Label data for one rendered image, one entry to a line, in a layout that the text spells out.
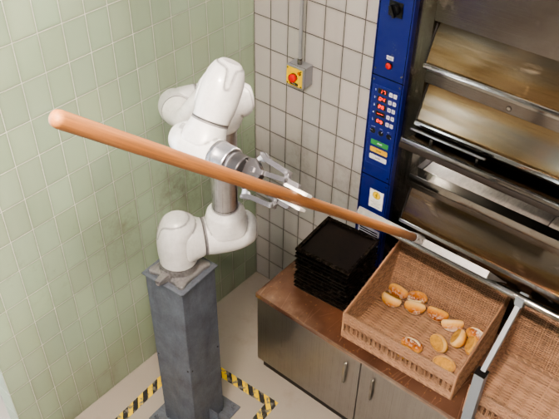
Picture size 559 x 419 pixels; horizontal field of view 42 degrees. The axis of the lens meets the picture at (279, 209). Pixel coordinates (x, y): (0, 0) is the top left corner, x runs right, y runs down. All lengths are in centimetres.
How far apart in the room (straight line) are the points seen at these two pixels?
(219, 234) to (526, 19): 134
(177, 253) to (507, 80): 138
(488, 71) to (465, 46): 13
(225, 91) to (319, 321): 168
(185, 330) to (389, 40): 143
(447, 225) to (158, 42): 145
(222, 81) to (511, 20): 120
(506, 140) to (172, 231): 131
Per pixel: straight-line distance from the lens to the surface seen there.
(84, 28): 274
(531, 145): 285
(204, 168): 140
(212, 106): 186
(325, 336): 325
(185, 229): 275
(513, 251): 314
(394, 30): 291
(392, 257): 334
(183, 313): 294
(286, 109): 349
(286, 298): 340
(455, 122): 294
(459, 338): 325
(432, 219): 325
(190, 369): 322
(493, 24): 273
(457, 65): 283
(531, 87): 274
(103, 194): 310
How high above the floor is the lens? 305
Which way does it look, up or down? 40 degrees down
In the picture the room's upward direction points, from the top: 1 degrees clockwise
